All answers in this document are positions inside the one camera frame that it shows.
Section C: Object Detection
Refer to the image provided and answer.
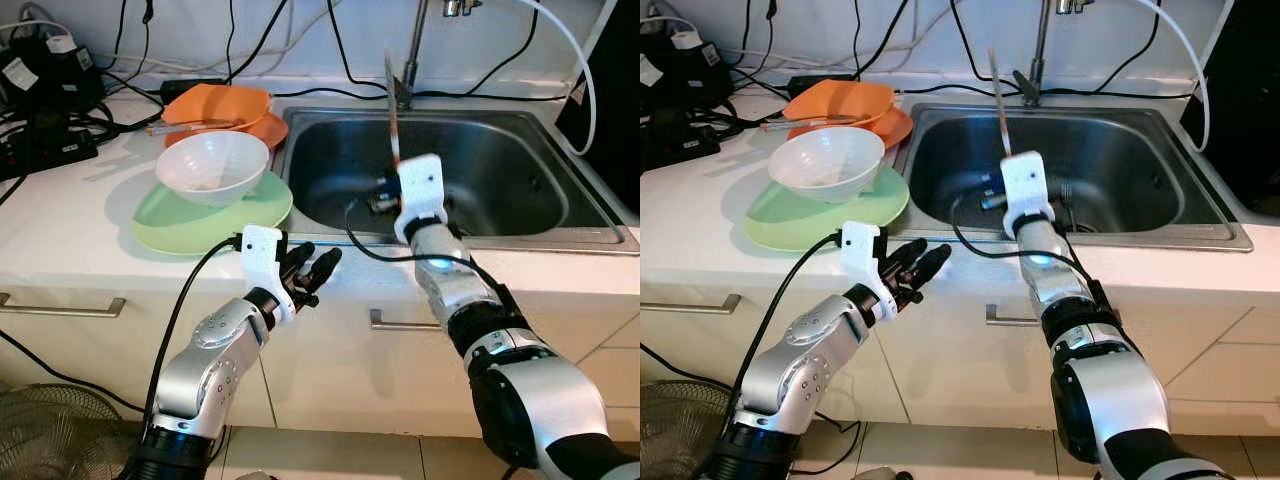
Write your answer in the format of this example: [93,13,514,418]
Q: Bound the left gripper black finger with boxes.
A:
[305,247,344,296]
[910,243,954,293]
[283,242,317,286]
[886,238,926,283]

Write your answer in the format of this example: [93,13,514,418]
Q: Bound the green plate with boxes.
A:
[742,165,911,253]
[130,170,294,257]

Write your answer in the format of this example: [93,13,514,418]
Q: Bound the white bowl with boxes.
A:
[768,126,886,204]
[155,130,271,208]

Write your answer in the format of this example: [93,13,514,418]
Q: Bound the white kitchen cabinet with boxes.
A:
[640,240,1280,436]
[0,245,641,441]

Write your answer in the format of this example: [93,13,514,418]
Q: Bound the metal faucet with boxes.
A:
[1012,0,1096,106]
[395,0,481,109]

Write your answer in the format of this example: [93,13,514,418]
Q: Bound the stainless steel sink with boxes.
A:
[890,102,1254,251]
[272,105,641,251]

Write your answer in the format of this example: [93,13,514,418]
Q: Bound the orange bowl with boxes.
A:
[783,80,896,126]
[160,83,273,131]

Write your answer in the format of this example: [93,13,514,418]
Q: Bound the black tall appliance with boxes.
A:
[1180,0,1280,211]
[555,0,641,206]

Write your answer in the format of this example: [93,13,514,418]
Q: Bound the black power strip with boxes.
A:
[0,110,99,181]
[640,105,721,171]

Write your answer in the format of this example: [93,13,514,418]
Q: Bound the black floor fan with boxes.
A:
[0,383,126,480]
[640,380,736,480]

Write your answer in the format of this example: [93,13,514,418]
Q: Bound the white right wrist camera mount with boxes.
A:
[393,154,448,244]
[1000,150,1056,236]

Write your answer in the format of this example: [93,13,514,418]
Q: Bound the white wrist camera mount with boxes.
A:
[1000,150,1056,236]
[393,154,448,244]
[840,220,898,323]
[238,225,298,326]

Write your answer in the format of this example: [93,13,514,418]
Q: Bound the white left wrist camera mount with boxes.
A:
[238,225,298,326]
[840,220,898,323]

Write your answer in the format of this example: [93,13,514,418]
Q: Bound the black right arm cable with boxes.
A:
[343,195,516,311]
[950,190,1111,301]

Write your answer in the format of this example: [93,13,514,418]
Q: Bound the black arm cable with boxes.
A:
[730,232,846,431]
[143,235,246,431]
[950,190,1111,301]
[343,195,516,311]

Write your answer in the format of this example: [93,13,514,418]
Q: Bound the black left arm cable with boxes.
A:
[143,235,246,431]
[730,232,846,431]

